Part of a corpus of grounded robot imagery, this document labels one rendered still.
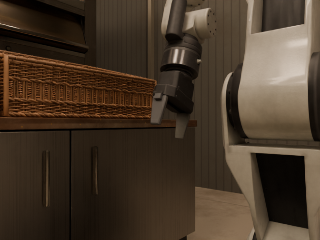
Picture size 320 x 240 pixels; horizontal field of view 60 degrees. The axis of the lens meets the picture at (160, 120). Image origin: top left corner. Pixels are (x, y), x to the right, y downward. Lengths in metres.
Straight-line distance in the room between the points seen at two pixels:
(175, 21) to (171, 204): 0.72
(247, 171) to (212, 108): 1.93
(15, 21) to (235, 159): 1.10
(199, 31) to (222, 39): 1.83
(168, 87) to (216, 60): 1.91
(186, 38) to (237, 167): 0.30
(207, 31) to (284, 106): 0.28
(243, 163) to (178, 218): 0.70
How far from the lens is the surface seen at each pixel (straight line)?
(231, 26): 2.48
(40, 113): 0.80
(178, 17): 0.64
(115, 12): 3.36
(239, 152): 0.51
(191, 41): 0.63
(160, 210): 1.07
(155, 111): 0.56
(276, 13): 0.59
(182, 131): 0.64
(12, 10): 1.39
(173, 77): 0.59
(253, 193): 0.53
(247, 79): 0.48
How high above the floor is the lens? 0.57
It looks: 1 degrees up
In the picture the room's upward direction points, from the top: straight up
